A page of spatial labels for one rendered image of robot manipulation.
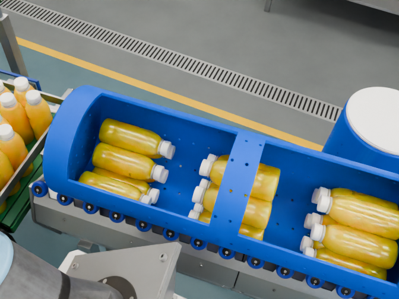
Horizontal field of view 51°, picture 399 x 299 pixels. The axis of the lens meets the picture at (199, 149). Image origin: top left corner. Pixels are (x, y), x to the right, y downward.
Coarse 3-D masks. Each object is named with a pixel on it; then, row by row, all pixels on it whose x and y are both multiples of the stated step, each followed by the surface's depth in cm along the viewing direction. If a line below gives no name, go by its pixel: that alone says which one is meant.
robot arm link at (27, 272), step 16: (0, 240) 49; (0, 256) 48; (16, 256) 49; (32, 256) 52; (0, 272) 47; (16, 272) 48; (32, 272) 50; (48, 272) 52; (0, 288) 46; (16, 288) 48; (32, 288) 49; (48, 288) 51
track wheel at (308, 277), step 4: (308, 276) 102; (312, 276) 102; (308, 280) 102; (312, 280) 102; (316, 280) 102; (320, 280) 101; (308, 284) 102; (312, 284) 102; (316, 284) 102; (320, 284) 102; (316, 288) 102
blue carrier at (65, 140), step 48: (96, 96) 98; (48, 144) 93; (96, 144) 120; (192, 144) 115; (240, 144) 92; (288, 144) 96; (96, 192) 95; (192, 192) 115; (240, 192) 87; (288, 192) 113; (384, 192) 106; (240, 240) 91; (288, 240) 109; (384, 288) 87
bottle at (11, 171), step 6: (0, 150) 108; (0, 156) 107; (6, 156) 109; (0, 162) 107; (6, 162) 108; (0, 168) 107; (6, 168) 109; (12, 168) 113; (0, 174) 109; (6, 174) 110; (12, 174) 113; (0, 180) 110; (6, 180) 111; (0, 186) 112; (18, 186) 117; (12, 192) 116
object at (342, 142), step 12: (336, 132) 135; (348, 132) 127; (336, 144) 134; (348, 144) 128; (360, 144) 124; (348, 156) 130; (360, 156) 126; (372, 156) 123; (384, 156) 121; (396, 156) 120; (384, 168) 125; (396, 168) 124
